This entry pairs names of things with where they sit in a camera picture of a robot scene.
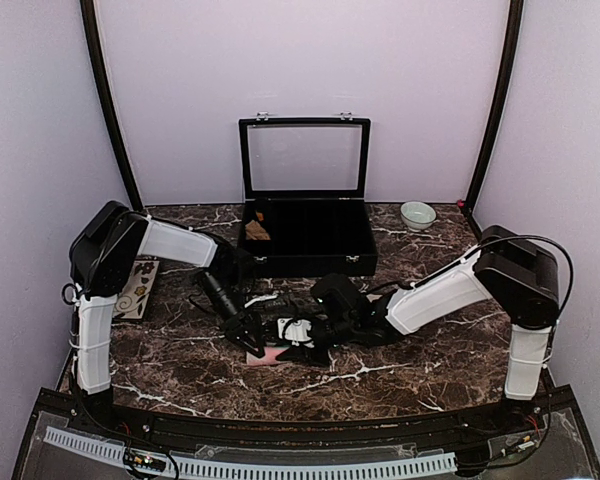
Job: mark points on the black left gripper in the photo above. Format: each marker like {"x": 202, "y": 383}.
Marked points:
{"x": 249, "y": 321}

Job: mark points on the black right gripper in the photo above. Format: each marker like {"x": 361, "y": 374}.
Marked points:
{"x": 321, "y": 360}

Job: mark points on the pink patterned sock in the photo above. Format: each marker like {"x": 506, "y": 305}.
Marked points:
{"x": 270, "y": 358}

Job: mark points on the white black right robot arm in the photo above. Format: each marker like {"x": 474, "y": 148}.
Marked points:
{"x": 519, "y": 272}

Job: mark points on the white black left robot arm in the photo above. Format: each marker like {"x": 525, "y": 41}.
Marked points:
{"x": 120, "y": 243}

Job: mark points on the beige rolled sock in box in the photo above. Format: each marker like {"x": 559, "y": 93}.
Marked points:
{"x": 254, "y": 231}

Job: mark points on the floral square ceramic plate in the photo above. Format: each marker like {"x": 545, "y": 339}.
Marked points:
{"x": 132, "y": 301}

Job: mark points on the black compartment storage box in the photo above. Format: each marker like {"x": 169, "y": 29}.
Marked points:
{"x": 312, "y": 238}

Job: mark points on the glass-panel black box lid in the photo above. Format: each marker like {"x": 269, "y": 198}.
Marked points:
{"x": 304, "y": 157}

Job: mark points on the small green circuit board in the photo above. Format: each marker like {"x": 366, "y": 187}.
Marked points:
{"x": 140, "y": 459}

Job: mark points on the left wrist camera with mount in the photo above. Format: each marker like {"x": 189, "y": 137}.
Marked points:
{"x": 269, "y": 304}

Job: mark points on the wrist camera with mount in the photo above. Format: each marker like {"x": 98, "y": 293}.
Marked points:
{"x": 290, "y": 332}
{"x": 269, "y": 304}

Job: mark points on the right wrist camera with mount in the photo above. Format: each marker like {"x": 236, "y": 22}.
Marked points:
{"x": 290, "y": 332}

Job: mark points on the black left corner post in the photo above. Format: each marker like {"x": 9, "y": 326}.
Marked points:
{"x": 103, "y": 88}

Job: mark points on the black corner post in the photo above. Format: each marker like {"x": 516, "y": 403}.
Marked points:
{"x": 506, "y": 65}
{"x": 103, "y": 88}

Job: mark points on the white slotted cable duct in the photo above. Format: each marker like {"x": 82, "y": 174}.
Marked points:
{"x": 216, "y": 462}

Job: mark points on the black front rail frame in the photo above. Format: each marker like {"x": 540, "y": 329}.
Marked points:
{"x": 547, "y": 440}

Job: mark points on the black right corner post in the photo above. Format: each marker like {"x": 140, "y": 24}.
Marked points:
{"x": 506, "y": 65}

